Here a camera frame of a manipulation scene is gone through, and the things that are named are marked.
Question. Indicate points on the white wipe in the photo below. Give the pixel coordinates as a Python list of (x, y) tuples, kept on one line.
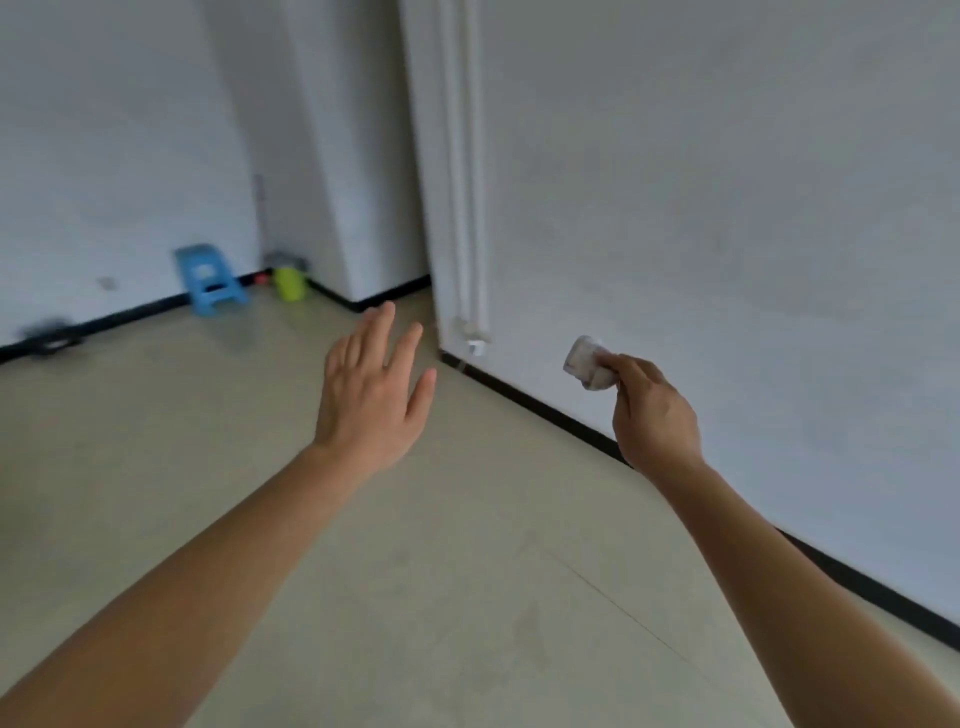
[(589, 364)]

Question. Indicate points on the person's right hand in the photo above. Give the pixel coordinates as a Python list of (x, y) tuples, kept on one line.
[(656, 427)]

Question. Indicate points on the person's right forearm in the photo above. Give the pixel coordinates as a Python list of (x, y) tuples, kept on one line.
[(810, 600)]

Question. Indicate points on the person's left hand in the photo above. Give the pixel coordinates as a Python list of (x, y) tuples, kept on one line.
[(367, 409)]

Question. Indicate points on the black object on floor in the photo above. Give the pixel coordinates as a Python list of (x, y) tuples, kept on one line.
[(46, 337)]

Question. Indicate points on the person's left little finger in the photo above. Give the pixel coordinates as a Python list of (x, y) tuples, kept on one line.
[(422, 394)]

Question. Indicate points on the person's right fingers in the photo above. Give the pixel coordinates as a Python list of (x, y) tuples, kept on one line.
[(626, 373)]

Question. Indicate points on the blue plastic step stool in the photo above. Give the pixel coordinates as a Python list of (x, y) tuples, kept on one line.
[(208, 277)]

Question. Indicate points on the person's left forearm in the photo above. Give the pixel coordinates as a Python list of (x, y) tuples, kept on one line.
[(161, 600)]

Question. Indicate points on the white vertical pipe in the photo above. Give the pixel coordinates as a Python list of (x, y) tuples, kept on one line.
[(454, 161), (475, 169)]

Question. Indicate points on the green plastic container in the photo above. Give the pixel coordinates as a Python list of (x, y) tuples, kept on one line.
[(289, 284)]

